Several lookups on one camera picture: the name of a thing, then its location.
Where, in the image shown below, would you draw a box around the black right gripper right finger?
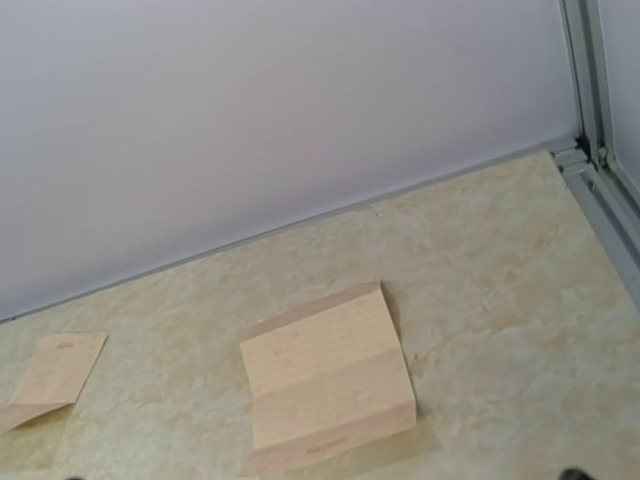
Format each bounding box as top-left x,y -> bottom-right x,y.
560,467 -> 590,480

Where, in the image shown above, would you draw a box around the cream letter paper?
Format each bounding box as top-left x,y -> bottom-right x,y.
240,281 -> 417,476

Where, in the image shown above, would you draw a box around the spare folded letter paper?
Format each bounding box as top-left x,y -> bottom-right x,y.
1,332 -> 108,433

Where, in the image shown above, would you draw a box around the aluminium right corner post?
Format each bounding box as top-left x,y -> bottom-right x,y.
552,1 -> 639,305

